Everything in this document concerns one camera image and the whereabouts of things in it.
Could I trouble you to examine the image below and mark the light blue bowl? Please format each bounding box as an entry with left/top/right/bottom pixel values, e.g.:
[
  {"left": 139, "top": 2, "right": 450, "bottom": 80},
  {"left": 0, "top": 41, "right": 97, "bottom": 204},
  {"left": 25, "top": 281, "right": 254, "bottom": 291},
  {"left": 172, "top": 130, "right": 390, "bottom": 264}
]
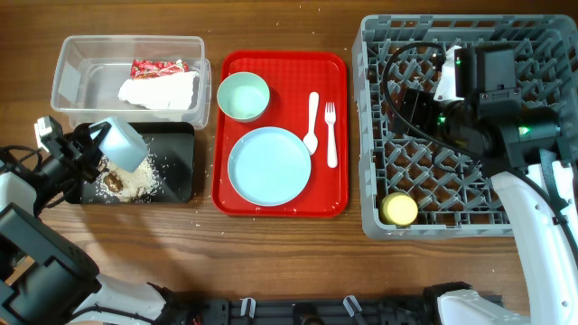
[{"left": 89, "top": 116, "right": 148, "bottom": 172}]

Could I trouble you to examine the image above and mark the yellow plastic cup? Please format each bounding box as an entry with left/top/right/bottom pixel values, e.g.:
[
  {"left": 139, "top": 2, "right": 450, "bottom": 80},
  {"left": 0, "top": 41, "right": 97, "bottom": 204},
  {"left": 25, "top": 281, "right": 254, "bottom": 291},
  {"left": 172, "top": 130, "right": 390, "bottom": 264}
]
[{"left": 380, "top": 192, "right": 418, "bottom": 227}]

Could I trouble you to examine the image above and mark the red strawberry candy wrapper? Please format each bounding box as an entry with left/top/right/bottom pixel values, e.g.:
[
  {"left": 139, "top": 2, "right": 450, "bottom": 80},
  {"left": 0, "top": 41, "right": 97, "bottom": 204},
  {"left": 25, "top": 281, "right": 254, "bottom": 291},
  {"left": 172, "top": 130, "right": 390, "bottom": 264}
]
[{"left": 130, "top": 60, "right": 189, "bottom": 79}]

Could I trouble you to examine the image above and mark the white plastic fork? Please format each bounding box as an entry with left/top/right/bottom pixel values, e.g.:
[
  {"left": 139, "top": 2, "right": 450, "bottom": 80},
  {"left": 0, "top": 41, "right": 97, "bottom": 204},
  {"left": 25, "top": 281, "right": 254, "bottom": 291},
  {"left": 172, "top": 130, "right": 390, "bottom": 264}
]
[{"left": 324, "top": 102, "right": 338, "bottom": 168}]

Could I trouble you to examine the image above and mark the white napkin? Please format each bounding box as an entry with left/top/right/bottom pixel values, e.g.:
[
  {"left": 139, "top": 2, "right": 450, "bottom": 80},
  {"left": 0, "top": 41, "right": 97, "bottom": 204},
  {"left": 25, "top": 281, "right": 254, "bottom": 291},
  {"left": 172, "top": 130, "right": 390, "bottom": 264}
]
[{"left": 117, "top": 71, "right": 199, "bottom": 110}]

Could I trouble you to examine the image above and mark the white plastic spoon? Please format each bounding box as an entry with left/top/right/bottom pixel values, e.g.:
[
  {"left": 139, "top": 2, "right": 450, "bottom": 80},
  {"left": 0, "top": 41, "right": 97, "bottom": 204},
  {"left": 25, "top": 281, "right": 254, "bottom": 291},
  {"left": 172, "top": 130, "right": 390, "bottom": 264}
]
[{"left": 303, "top": 92, "right": 320, "bottom": 155}]

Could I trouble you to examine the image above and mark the light green bowl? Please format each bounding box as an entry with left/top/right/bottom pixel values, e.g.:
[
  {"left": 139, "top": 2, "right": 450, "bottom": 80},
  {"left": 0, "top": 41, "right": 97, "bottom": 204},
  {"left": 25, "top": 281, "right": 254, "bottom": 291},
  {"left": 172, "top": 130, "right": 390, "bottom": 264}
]
[{"left": 217, "top": 71, "right": 271, "bottom": 123}]

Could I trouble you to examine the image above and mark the light blue plate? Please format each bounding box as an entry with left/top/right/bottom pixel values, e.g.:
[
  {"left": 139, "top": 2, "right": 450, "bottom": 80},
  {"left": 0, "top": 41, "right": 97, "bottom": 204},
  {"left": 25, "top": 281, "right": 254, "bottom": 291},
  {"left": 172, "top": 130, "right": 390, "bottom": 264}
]
[{"left": 227, "top": 126, "right": 312, "bottom": 207}]

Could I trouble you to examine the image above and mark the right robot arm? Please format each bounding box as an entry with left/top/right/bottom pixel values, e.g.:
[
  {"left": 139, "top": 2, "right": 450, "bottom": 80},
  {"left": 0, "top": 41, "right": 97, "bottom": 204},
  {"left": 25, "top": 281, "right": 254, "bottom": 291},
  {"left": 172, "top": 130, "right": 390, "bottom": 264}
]
[{"left": 390, "top": 85, "right": 577, "bottom": 324}]

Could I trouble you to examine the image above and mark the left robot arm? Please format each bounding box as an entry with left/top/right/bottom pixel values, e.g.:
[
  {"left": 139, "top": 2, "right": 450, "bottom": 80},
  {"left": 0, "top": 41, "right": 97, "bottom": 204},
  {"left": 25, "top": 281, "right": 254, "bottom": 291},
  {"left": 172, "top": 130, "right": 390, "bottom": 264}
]
[{"left": 1, "top": 130, "right": 171, "bottom": 324}]

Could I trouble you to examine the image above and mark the pile of rice waste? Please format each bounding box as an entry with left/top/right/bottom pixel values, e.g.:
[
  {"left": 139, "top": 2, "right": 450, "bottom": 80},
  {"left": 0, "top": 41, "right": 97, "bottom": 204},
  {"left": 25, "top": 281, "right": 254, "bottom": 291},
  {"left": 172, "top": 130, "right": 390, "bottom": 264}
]
[{"left": 96, "top": 150, "right": 160, "bottom": 202}]

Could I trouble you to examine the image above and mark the grey dishwasher rack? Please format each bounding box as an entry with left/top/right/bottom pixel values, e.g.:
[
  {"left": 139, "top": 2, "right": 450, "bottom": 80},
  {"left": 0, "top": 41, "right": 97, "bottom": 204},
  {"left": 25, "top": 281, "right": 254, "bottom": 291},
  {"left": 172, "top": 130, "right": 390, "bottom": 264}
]
[{"left": 352, "top": 14, "right": 577, "bottom": 240}]

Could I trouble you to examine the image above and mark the black food waste tray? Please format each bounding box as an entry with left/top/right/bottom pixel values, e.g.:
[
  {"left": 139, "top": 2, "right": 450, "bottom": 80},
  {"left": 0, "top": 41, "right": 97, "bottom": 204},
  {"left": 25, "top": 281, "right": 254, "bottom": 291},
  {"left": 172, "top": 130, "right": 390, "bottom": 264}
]
[{"left": 66, "top": 122, "right": 194, "bottom": 204}]

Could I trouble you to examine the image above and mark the clear plastic bin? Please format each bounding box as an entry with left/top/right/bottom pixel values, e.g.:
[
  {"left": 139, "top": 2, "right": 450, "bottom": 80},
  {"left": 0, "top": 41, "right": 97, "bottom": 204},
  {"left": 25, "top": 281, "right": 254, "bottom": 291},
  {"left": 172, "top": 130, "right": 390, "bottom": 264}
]
[{"left": 51, "top": 35, "right": 211, "bottom": 129}]

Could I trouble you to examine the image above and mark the red plastic tray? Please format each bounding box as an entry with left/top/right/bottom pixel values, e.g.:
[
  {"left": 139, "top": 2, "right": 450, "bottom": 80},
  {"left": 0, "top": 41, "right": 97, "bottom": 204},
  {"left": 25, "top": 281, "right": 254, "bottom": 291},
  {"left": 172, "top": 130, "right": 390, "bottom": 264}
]
[{"left": 211, "top": 51, "right": 349, "bottom": 218}]

